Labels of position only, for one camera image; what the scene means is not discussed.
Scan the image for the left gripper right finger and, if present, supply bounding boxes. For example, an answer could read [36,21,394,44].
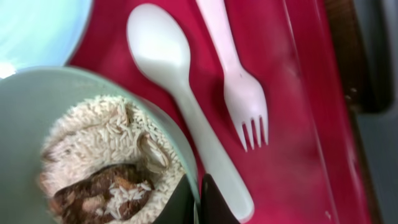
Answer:
[200,174,239,224]

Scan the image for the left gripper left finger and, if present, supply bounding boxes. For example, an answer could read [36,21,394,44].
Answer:
[153,175,195,224]

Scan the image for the rice and food leftovers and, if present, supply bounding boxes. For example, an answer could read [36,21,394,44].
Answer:
[40,95,185,223]

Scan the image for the pink plastic fork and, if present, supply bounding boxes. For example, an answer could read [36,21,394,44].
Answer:
[196,0,269,151]

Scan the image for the white plastic spoon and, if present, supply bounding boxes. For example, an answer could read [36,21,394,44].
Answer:
[127,3,254,223]

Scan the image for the green bowl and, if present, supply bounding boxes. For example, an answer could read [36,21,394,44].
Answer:
[1,67,200,224]

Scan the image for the light blue plate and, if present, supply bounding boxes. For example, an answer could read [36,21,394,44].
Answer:
[1,0,94,79]

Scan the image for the red serving tray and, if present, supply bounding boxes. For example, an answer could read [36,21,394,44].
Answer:
[67,0,374,224]

